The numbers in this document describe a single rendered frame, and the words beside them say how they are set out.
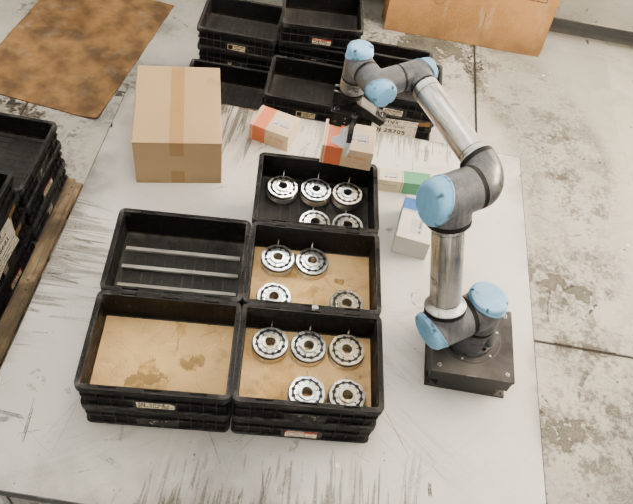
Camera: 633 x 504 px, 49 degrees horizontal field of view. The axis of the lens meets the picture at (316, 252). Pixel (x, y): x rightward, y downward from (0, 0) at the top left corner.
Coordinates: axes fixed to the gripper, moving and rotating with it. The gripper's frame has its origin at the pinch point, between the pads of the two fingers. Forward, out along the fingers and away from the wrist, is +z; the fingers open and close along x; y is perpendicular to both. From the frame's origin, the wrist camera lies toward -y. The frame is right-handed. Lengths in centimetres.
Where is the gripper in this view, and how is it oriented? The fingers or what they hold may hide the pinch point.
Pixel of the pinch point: (348, 141)
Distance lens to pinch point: 219.0
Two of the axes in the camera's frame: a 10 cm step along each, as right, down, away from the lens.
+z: -1.1, 6.0, 7.9
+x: -1.3, 7.8, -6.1
